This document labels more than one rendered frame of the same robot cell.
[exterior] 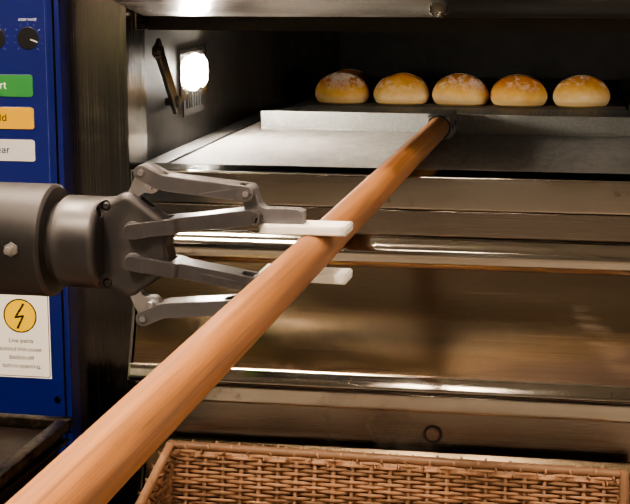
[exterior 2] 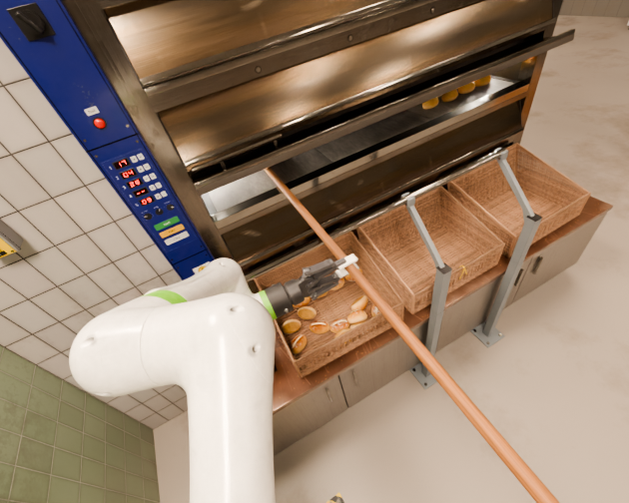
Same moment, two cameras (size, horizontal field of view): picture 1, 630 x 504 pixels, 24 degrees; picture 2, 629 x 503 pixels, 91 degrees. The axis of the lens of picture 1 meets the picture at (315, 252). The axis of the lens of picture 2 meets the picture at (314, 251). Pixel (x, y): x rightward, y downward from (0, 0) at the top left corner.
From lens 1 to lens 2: 0.86 m
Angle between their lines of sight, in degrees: 41
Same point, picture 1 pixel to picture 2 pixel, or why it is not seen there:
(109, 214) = (301, 285)
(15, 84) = (173, 220)
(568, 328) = (328, 205)
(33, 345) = not seen: hidden behind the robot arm
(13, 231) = (285, 306)
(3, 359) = not seen: hidden behind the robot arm
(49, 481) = (509, 451)
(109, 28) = (191, 191)
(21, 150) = (184, 235)
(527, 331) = (320, 210)
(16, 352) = not seen: hidden behind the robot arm
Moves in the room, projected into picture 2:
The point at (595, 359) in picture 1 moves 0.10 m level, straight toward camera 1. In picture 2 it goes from (335, 209) to (346, 219)
